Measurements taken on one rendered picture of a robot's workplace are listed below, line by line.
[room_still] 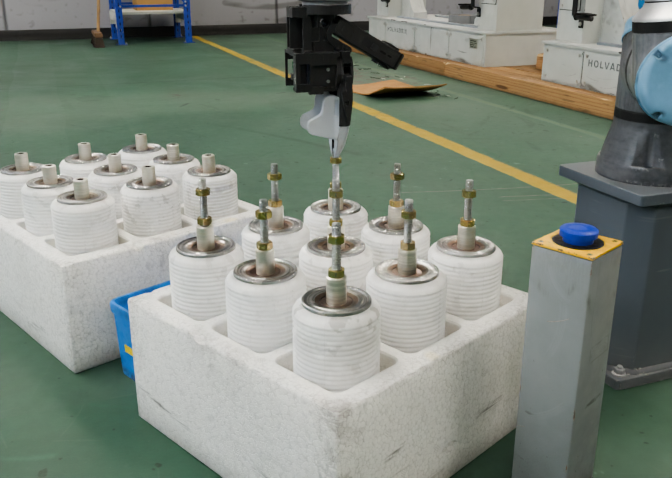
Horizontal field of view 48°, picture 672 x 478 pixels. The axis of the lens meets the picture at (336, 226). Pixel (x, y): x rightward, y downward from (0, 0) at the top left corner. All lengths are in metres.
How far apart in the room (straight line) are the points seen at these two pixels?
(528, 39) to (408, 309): 3.62
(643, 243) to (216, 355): 0.62
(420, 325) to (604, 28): 2.97
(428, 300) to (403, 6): 4.73
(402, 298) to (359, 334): 0.09
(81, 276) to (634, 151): 0.82
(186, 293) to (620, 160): 0.64
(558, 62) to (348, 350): 3.03
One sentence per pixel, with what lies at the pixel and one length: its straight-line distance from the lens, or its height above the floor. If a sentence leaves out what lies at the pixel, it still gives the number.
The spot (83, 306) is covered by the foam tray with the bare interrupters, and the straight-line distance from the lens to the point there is 1.21.
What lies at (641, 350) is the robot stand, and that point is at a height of 0.05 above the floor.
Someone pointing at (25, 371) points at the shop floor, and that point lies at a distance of 1.28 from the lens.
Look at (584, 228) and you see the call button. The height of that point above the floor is 0.33.
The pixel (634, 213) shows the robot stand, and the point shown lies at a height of 0.26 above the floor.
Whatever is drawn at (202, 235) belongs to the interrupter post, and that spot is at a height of 0.27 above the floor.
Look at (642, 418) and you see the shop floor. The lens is 1.16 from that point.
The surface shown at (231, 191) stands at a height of 0.22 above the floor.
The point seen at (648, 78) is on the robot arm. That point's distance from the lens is 0.99.
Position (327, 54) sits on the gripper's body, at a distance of 1.04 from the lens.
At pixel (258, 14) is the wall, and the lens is 7.48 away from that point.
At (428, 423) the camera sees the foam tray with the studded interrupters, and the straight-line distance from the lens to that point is 0.89.
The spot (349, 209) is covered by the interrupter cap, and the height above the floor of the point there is 0.25.
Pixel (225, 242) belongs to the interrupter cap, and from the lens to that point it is 0.99.
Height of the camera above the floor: 0.59
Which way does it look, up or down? 19 degrees down
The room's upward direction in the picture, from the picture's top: straight up
